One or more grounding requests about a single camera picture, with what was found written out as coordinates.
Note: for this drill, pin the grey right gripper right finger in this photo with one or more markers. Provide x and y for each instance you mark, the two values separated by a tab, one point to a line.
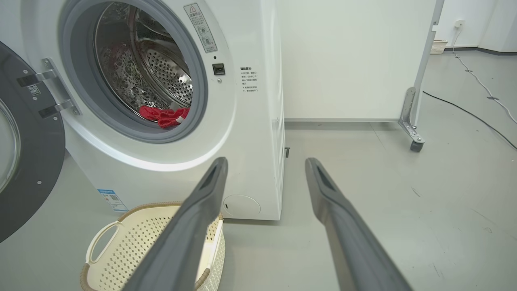
347	242

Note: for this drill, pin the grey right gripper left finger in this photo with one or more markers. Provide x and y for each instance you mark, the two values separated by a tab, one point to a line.
181	242

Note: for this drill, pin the red and white garment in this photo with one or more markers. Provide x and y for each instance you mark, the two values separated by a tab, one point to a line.
165	116

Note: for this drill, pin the cream perforated laundry basket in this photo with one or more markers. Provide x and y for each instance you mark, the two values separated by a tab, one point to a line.
129	250

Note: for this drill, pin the white front-load washing machine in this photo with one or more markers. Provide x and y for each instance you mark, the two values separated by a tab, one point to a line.
246	133

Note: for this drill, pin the small cream woven basket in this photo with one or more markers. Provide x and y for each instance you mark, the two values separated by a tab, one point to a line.
438	47

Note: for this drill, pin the blue energy label sticker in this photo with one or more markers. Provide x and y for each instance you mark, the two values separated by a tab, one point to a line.
113	200

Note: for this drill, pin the grey warning label sticker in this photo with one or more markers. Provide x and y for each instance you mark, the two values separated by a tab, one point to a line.
201	28

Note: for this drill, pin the white wall socket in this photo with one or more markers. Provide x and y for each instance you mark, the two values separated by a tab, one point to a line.
459	23

